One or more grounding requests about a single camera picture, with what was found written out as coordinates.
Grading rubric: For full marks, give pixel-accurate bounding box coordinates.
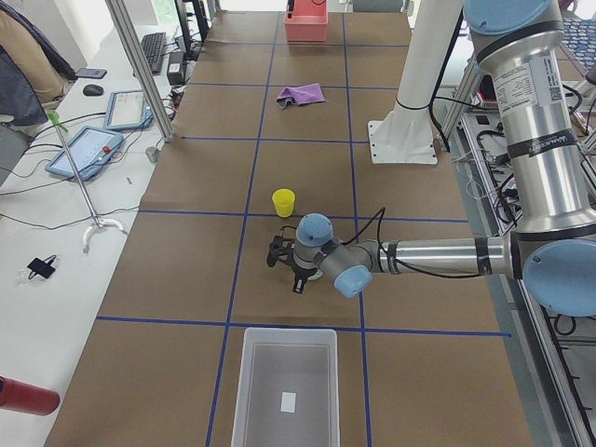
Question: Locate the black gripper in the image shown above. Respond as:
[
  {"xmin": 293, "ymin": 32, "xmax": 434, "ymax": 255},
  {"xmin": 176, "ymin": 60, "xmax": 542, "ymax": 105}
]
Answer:
[{"xmin": 291, "ymin": 252, "xmax": 321, "ymax": 293}]

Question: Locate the green bowl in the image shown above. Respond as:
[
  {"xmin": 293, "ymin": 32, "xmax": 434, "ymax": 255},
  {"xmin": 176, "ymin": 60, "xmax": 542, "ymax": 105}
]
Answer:
[{"xmin": 308, "ymin": 271, "xmax": 323, "ymax": 280}]

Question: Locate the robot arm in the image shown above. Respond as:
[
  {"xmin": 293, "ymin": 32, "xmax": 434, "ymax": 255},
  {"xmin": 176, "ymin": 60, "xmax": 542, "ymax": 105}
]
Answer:
[{"xmin": 283, "ymin": 1, "xmax": 595, "ymax": 317}]

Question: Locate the yellow plastic cup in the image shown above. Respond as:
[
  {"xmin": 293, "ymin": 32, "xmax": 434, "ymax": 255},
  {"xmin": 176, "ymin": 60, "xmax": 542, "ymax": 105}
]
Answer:
[{"xmin": 272, "ymin": 188, "xmax": 296, "ymax": 218}]

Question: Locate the white translucent bin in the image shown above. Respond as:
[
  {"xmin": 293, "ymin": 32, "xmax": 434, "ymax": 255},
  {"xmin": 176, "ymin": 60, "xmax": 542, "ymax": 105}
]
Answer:
[{"xmin": 231, "ymin": 327, "xmax": 341, "ymax": 446}]

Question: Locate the purple grey cloth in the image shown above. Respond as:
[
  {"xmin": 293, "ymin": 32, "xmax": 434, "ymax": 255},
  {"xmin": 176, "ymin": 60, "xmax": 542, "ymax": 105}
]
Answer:
[{"xmin": 276, "ymin": 83, "xmax": 326, "ymax": 109}]

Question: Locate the small metal cylinder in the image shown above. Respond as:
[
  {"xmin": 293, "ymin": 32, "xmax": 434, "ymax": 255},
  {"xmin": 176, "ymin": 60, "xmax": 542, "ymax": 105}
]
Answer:
[{"xmin": 145, "ymin": 146, "xmax": 159, "ymax": 163}]

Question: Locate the far teach pendant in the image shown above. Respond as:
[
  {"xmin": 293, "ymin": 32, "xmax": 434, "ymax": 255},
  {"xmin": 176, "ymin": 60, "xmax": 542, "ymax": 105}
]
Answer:
[{"xmin": 103, "ymin": 90, "xmax": 153, "ymax": 131}]

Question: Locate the teach pendant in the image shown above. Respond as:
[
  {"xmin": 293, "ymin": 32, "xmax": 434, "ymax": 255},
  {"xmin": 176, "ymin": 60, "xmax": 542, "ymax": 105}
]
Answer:
[
  {"xmin": 45, "ymin": 126, "xmax": 124, "ymax": 181},
  {"xmin": 103, "ymin": 90, "xmax": 153, "ymax": 131}
]

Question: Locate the near teach pendant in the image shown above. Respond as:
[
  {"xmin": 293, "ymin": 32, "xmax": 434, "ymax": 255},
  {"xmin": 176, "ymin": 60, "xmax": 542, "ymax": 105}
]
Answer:
[{"xmin": 45, "ymin": 126, "xmax": 124, "ymax": 181}]

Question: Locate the black power adapter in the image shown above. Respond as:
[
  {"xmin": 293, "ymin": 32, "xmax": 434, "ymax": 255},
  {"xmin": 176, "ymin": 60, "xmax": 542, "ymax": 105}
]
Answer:
[{"xmin": 167, "ymin": 51, "xmax": 187, "ymax": 86}]

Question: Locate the pink plastic bin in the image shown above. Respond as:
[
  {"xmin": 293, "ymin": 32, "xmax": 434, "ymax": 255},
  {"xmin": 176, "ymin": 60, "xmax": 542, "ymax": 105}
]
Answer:
[{"xmin": 284, "ymin": 0, "xmax": 328, "ymax": 42}]

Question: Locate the small black device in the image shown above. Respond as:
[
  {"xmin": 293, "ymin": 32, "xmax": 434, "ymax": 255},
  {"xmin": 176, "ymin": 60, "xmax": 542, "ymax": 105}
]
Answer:
[{"xmin": 27, "ymin": 254, "xmax": 58, "ymax": 280}]

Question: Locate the black keyboard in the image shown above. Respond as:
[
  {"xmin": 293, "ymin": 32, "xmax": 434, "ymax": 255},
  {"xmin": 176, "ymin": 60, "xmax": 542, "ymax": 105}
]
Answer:
[{"xmin": 141, "ymin": 32, "xmax": 167, "ymax": 75}]

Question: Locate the black computer mouse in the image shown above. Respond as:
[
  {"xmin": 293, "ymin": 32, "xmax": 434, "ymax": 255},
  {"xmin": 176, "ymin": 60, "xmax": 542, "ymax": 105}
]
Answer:
[{"xmin": 83, "ymin": 84, "xmax": 104, "ymax": 97}]

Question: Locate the grabber stick green tip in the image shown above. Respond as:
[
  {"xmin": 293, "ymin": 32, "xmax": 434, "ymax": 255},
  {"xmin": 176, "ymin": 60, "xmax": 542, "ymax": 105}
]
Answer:
[{"xmin": 47, "ymin": 112, "xmax": 129, "ymax": 254}]

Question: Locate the black smartphone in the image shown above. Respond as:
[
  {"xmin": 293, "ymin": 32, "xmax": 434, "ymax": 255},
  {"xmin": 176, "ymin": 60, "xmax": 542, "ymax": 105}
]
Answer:
[{"xmin": 75, "ymin": 68, "xmax": 107, "ymax": 79}]

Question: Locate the red bottle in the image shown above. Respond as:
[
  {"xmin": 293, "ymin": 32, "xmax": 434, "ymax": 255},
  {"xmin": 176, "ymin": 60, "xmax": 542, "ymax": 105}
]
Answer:
[{"xmin": 1, "ymin": 377, "xmax": 61, "ymax": 416}]

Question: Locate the person at desk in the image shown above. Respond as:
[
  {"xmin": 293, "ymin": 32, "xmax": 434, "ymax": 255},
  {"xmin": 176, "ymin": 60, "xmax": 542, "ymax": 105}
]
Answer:
[{"xmin": 1, "ymin": 1, "xmax": 75, "ymax": 136}]

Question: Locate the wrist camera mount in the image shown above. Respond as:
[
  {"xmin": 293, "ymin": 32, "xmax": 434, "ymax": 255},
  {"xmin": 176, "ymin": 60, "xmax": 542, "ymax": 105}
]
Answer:
[{"xmin": 266, "ymin": 235, "xmax": 295, "ymax": 267}]

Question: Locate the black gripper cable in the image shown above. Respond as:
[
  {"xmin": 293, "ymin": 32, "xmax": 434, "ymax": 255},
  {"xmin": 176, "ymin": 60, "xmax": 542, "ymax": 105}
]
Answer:
[{"xmin": 342, "ymin": 207, "xmax": 387, "ymax": 246}]

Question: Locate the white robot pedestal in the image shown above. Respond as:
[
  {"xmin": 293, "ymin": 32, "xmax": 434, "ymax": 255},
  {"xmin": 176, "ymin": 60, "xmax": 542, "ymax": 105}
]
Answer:
[{"xmin": 368, "ymin": 0, "xmax": 463, "ymax": 165}]

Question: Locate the aluminium frame post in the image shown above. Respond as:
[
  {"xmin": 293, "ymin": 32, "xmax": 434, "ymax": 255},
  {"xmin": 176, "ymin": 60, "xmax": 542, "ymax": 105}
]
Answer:
[{"xmin": 105, "ymin": 0, "xmax": 174, "ymax": 142}]

